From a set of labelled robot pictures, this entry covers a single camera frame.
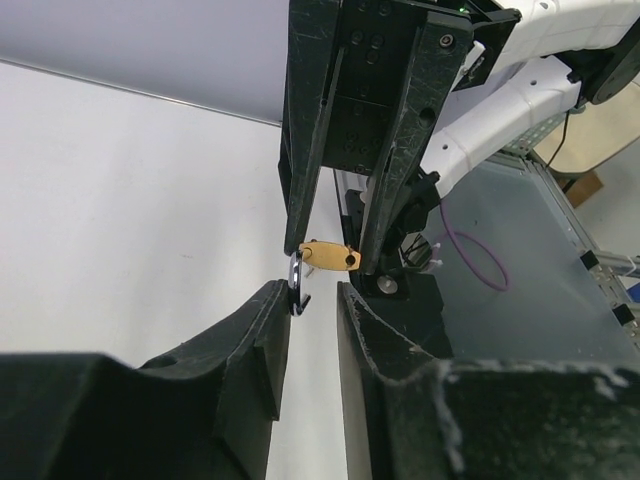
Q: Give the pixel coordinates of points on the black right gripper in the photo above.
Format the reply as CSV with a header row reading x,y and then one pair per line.
x,y
389,47

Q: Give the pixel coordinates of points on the aluminium table frame rail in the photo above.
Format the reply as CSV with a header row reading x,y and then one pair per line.
x,y
591,165

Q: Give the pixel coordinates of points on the small brass padlock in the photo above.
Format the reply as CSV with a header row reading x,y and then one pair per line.
x,y
318,255

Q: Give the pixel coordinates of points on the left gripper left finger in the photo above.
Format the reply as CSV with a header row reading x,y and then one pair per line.
x,y
203,410

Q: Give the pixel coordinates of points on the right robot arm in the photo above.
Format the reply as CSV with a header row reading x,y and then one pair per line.
x,y
559,54

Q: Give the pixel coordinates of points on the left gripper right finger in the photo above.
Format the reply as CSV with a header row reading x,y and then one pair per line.
x,y
410,415

